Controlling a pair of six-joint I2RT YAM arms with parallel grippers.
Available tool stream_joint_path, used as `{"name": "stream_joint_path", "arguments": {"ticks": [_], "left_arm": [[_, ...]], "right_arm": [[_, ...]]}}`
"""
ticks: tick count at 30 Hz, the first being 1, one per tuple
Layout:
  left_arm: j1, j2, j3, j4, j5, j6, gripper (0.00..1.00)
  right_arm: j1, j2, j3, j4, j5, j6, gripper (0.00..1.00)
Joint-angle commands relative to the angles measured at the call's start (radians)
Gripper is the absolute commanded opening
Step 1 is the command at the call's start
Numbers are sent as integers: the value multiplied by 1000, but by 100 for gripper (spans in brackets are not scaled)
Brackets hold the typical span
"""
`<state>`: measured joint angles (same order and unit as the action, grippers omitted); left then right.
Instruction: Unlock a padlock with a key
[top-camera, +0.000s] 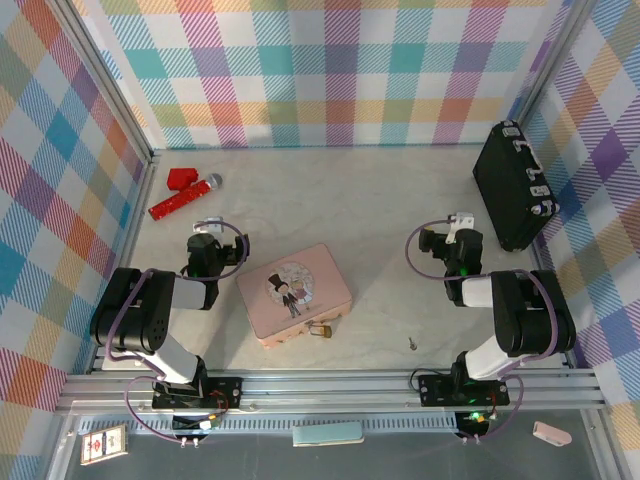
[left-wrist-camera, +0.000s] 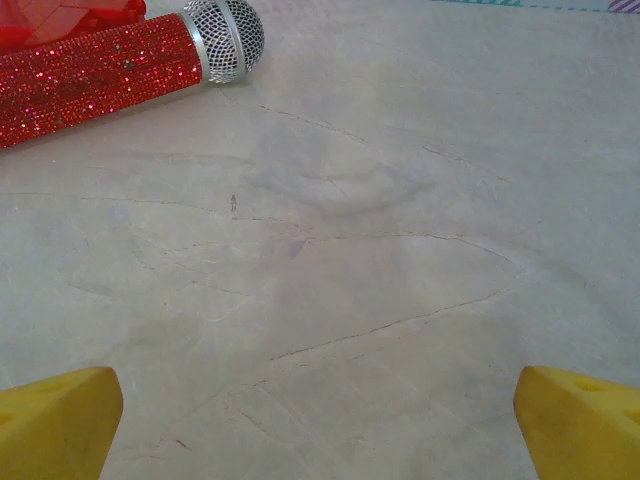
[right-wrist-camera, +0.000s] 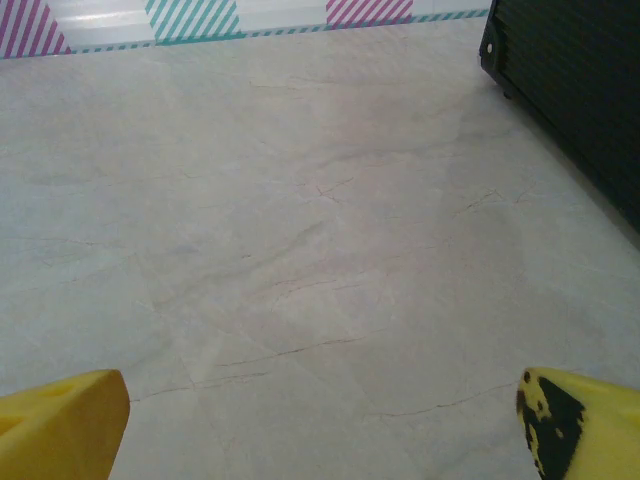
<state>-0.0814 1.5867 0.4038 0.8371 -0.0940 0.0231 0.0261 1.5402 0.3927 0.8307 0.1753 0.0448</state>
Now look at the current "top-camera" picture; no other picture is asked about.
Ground pink tin box with cartoon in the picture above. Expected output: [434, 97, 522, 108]
[235, 242, 355, 351]

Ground red glitter toy microphone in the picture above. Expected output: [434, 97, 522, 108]
[148, 172, 225, 222]

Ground black briefcase with metal fittings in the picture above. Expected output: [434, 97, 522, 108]
[472, 119, 560, 254]

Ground small red block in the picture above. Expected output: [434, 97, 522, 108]
[167, 167, 200, 194]

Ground light blue eraser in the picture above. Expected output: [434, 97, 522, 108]
[291, 421, 365, 449]

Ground red card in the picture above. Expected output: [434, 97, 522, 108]
[79, 423, 129, 467]

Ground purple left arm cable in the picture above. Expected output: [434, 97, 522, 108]
[105, 219, 251, 444]

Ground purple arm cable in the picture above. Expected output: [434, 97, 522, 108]
[405, 222, 562, 444]
[105, 219, 251, 444]

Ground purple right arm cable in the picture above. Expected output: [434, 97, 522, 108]
[405, 222, 562, 444]

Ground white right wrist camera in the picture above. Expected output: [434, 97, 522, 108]
[446, 211, 475, 246]

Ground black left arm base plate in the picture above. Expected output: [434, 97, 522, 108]
[152, 377, 244, 409]

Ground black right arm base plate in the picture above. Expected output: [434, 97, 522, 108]
[417, 372, 511, 408]

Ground long aluminium frame rail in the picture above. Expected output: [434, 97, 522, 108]
[54, 368, 609, 416]

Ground grey slotted cable duct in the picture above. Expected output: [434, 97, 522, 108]
[74, 415, 461, 434]

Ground small circuit board with wires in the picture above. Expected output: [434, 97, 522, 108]
[454, 409, 495, 434]
[172, 412, 222, 434]

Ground aluminium frame post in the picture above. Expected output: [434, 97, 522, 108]
[517, 0, 599, 131]
[49, 0, 154, 164]

